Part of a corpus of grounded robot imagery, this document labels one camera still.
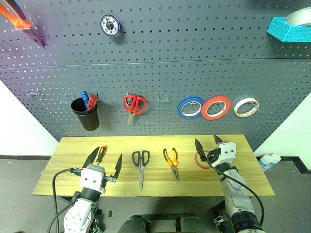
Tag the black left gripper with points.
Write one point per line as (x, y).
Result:
(108, 178)

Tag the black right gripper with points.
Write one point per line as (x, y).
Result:
(212, 156)

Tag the thin red tape roll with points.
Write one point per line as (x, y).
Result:
(195, 160)

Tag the orange and black screwdriver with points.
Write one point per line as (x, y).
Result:
(102, 151)

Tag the wide red tape roll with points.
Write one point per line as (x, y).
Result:
(204, 111)

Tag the black plastic cup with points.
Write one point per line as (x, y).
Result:
(88, 121)

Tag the blue tape roll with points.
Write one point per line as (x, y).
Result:
(180, 109)

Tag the white tape roll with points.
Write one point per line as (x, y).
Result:
(236, 107)

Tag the small black floor block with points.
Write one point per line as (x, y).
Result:
(110, 213)

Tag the white bottle with blue label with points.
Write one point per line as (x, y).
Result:
(274, 159)
(264, 162)

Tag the dark rounded shape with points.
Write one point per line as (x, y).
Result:
(190, 223)
(133, 224)

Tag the grey perforated pegboard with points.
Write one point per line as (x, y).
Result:
(170, 60)

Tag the round silver blue-rimmed disc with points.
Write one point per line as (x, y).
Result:
(110, 25)

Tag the teal tray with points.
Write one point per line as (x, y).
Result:
(289, 30)

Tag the silver round bowl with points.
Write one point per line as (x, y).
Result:
(300, 17)

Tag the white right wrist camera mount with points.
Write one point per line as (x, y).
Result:
(227, 151)

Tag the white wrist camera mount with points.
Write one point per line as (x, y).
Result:
(93, 178)
(227, 151)

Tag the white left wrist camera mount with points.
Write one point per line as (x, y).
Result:
(93, 178)

